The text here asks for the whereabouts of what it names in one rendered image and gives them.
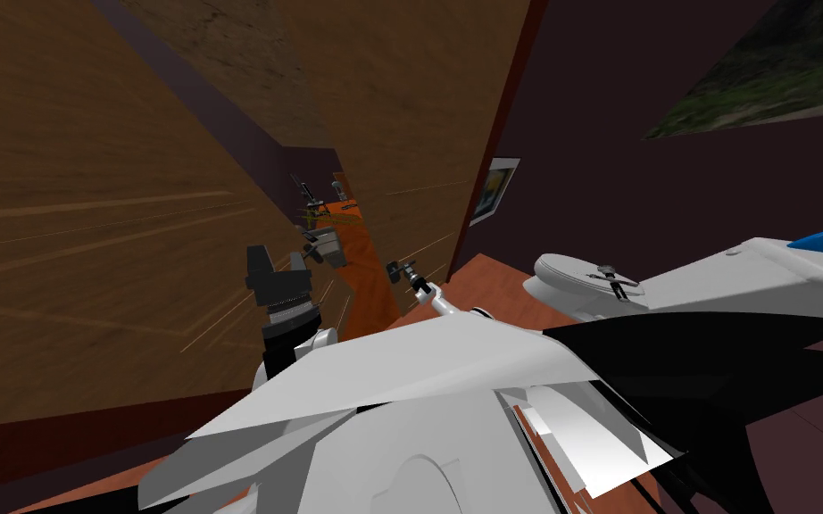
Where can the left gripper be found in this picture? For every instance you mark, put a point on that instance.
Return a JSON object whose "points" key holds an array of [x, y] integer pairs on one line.
{"points": [[281, 287]]}

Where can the brown wooden door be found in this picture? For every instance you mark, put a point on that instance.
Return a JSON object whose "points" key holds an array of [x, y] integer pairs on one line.
{"points": [[397, 107]]}

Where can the small framed wall picture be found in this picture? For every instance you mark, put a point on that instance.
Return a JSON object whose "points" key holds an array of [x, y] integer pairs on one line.
{"points": [[493, 190]]}

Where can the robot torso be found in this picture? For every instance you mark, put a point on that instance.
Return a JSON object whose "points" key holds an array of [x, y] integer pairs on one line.
{"points": [[418, 400]]}

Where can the white toilet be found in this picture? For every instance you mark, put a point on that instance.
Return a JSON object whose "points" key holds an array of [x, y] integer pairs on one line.
{"points": [[726, 282]]}

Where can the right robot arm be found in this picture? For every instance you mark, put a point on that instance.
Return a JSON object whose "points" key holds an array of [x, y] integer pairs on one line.
{"points": [[704, 371]]}

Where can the large green landscape picture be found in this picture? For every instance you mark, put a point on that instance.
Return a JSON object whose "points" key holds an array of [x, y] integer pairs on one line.
{"points": [[768, 68]]}

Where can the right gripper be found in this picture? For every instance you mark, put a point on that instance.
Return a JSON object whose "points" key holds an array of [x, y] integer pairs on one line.
{"points": [[403, 271]]}

